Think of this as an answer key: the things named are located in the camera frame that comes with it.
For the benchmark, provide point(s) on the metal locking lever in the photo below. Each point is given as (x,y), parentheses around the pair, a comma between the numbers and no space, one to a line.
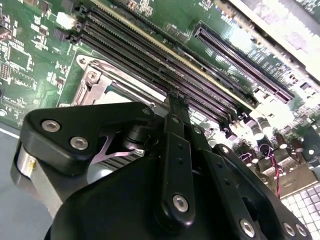
(125,78)

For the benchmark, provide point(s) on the silver CPU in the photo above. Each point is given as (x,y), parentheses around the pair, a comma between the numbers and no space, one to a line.
(130,93)

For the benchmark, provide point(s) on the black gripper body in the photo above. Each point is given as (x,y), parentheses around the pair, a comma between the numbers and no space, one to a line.
(112,212)

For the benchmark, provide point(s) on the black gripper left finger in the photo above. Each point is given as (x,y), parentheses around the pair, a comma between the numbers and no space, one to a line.
(175,170)

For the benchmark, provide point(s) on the metal socket cover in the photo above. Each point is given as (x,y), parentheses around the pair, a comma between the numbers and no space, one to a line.
(101,91)

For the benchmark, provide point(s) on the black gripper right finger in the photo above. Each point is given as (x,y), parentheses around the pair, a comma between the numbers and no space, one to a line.
(220,172)

